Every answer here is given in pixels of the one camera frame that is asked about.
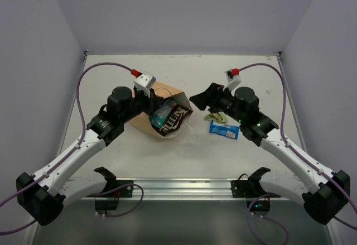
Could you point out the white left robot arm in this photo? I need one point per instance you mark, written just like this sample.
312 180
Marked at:
45 193

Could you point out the brown paper bag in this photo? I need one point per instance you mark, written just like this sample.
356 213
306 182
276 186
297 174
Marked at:
163 93

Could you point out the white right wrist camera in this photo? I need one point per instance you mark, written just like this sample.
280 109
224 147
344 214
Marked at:
233 78

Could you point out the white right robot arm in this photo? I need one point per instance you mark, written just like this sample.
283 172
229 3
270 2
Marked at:
324 193

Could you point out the brown Kettle chips bag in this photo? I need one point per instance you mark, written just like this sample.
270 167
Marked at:
173 123

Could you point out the teal Fox's mint candy bag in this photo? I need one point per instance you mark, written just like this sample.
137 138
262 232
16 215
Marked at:
159 117

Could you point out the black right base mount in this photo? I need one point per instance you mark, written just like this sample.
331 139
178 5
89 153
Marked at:
249 188

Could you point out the light blue snack bar wrapper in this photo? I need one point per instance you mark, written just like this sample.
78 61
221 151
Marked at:
224 130

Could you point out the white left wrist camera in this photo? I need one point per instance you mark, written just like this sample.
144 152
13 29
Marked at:
143 81

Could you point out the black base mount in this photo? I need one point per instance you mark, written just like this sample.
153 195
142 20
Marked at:
249 188
110 201

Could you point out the aluminium table rail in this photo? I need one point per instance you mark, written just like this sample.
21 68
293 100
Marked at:
287 188

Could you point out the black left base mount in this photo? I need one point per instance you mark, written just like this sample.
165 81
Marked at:
110 201

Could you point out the green yellow candy wrapper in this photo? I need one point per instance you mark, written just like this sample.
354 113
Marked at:
216 117

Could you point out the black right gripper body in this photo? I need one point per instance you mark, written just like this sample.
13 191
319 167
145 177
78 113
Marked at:
223 101

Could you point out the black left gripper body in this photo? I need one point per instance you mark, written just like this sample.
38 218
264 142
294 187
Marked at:
150 101

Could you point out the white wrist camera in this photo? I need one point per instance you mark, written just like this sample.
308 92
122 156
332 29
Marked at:
143 81
233 78

